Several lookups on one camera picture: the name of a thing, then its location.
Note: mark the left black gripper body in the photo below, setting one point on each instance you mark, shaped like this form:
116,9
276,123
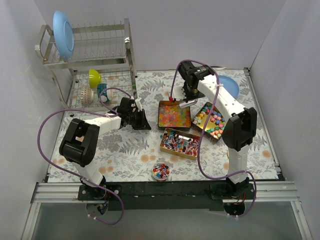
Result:
139,119

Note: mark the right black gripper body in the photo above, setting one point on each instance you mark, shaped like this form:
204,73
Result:
189,94

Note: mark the silver metal scoop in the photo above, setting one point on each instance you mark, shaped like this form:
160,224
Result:
187,103

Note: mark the tin of star candies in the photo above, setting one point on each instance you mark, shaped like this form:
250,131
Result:
213,124

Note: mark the clear round plastic container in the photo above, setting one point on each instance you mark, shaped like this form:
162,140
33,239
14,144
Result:
160,172

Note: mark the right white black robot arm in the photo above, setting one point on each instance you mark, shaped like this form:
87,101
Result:
201,80

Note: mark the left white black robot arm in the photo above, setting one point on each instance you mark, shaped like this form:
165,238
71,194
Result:
79,143

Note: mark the tin of gummy candies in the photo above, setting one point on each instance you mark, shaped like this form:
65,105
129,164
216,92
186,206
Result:
171,115

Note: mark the teal white cup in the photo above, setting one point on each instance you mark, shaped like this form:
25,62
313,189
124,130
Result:
104,92

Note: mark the blue plate on table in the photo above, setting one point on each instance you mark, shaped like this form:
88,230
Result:
230,85

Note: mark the patterned beige cup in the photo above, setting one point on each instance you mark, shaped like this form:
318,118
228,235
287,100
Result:
87,95

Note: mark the yellow green bowl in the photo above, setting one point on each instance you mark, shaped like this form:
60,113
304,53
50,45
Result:
94,78

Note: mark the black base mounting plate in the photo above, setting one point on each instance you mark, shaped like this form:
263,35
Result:
167,195

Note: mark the steel dish rack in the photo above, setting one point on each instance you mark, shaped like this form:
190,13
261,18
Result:
106,48

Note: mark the blue plate in rack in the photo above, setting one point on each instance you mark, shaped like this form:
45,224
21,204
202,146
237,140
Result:
63,35

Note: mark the aluminium frame rail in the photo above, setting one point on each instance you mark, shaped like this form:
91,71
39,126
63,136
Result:
267,191

